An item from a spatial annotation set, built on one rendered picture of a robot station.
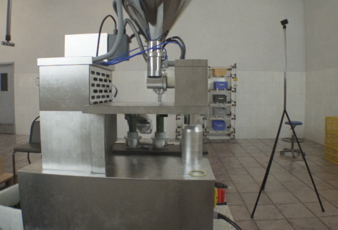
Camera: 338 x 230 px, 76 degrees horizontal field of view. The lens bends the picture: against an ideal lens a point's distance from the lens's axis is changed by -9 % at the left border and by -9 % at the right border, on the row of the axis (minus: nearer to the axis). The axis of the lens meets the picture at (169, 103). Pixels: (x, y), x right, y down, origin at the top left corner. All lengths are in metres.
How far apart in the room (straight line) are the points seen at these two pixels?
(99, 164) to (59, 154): 0.13
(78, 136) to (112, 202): 0.21
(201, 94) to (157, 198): 0.31
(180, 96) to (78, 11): 6.84
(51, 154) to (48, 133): 0.07
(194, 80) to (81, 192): 0.44
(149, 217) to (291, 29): 6.85
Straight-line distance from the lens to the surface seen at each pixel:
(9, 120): 8.28
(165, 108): 0.59
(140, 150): 0.92
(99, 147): 0.71
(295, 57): 7.16
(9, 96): 8.23
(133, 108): 0.61
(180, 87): 0.59
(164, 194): 0.68
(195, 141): 0.78
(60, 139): 0.76
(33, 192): 0.82
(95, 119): 0.70
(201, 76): 0.60
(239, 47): 6.66
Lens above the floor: 1.26
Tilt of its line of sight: 3 degrees down
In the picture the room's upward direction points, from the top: straight up
